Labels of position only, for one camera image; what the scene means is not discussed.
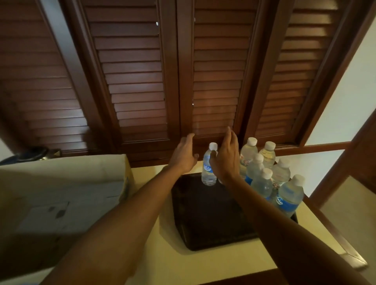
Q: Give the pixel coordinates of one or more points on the person's left forearm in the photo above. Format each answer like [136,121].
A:
[117,235]

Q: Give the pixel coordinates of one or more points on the person's right hand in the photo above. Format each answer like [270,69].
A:
[226,158]

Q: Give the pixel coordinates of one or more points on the person's left hand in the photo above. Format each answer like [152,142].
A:
[183,158]

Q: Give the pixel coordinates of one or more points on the brown wooden door frame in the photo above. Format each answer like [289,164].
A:
[337,170]

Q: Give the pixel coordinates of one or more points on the orange label water bottle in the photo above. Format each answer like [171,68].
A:
[268,155]

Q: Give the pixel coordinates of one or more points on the black plastic tray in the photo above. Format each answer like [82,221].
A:
[205,211]

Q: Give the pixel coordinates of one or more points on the blue label water bottle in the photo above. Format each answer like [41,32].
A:
[262,186]
[208,173]
[254,171]
[289,196]

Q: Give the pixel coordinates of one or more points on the black steel electric kettle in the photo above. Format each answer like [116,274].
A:
[32,154]

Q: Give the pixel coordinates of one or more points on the wooden cabinet with cream top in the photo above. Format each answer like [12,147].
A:
[352,259]

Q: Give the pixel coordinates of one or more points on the brown louvered wooden shutter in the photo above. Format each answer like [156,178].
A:
[296,73]
[220,73]
[129,73]
[38,73]

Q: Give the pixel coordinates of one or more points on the brown cardboard box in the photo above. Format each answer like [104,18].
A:
[73,170]

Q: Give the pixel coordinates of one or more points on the person's right forearm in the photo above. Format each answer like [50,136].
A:
[279,235]

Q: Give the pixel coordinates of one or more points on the brown wooden wall rail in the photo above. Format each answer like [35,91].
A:
[317,148]

